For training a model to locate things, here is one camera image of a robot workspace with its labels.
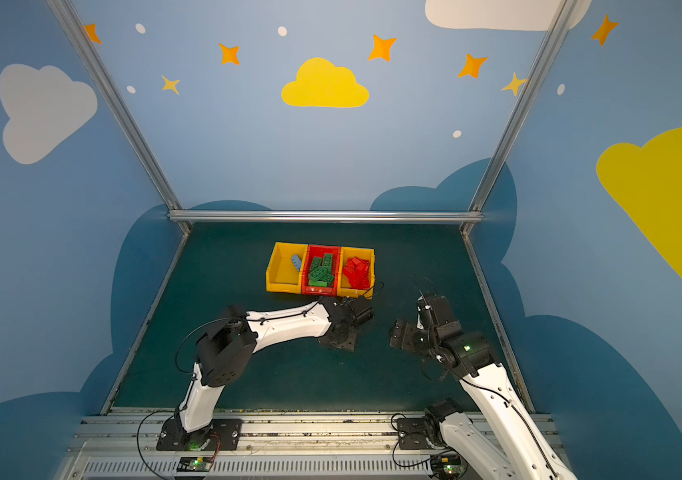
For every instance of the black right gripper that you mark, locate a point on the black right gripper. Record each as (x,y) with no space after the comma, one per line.
(404,336)

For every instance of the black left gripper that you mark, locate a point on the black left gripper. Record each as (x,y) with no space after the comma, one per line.
(340,337)

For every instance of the red lego brick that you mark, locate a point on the red lego brick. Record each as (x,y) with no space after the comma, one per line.
(357,272)

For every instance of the bright green lego brick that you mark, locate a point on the bright green lego brick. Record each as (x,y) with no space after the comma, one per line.
(320,276)

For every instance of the blue lego brick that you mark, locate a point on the blue lego brick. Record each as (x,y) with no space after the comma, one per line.
(297,262)

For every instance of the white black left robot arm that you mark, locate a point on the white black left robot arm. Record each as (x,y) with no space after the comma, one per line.
(227,344)

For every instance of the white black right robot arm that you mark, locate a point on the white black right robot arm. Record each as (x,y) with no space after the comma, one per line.
(520,450)

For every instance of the right yellow plastic bin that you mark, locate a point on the right yellow plastic bin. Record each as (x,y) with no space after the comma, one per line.
(343,288)

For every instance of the yellow plastic bin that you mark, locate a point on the yellow plastic bin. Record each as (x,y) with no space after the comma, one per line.
(281,276)
(343,288)

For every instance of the red plastic bin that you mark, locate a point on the red plastic bin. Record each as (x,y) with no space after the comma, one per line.
(320,251)

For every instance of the left yellow plastic bin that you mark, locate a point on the left yellow plastic bin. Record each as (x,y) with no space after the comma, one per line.
(281,276)

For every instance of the right controller board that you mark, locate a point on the right controller board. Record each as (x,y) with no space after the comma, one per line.
(446,467)

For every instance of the controller board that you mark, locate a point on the controller board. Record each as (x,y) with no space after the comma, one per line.
(197,465)
(446,467)

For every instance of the left controller board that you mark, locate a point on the left controller board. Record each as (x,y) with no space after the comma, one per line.
(197,465)

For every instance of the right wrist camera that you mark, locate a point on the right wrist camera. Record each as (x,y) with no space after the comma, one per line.
(434,311)

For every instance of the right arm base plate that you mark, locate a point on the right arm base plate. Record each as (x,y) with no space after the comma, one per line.
(413,433)

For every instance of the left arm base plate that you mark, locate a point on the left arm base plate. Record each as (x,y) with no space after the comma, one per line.
(219,435)

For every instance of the horizontal aluminium frame rail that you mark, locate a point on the horizontal aluminium frame rail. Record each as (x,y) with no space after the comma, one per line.
(373,217)

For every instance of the left aluminium frame post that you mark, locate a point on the left aluminium frame post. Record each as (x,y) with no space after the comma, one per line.
(68,18)

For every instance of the aluminium frame post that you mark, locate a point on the aluminium frame post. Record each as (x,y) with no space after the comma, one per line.
(537,74)
(68,18)

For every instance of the aluminium front mounting rail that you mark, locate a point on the aluminium front mounting rail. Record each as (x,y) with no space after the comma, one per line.
(272,445)

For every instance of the right aluminium frame post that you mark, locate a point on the right aluminium frame post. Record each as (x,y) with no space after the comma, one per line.
(537,74)

